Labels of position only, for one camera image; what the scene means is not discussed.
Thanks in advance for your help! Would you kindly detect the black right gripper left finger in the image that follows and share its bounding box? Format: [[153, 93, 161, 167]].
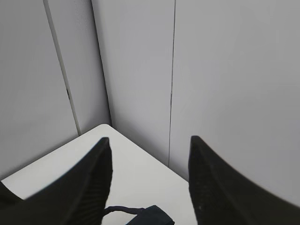
[[0, 137, 113, 225]]

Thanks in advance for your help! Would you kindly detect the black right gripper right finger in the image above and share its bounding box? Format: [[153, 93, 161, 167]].
[[188, 135, 300, 225]]

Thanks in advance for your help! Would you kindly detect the dark blue lunch bag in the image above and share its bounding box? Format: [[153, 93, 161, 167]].
[[103, 205, 175, 225]]

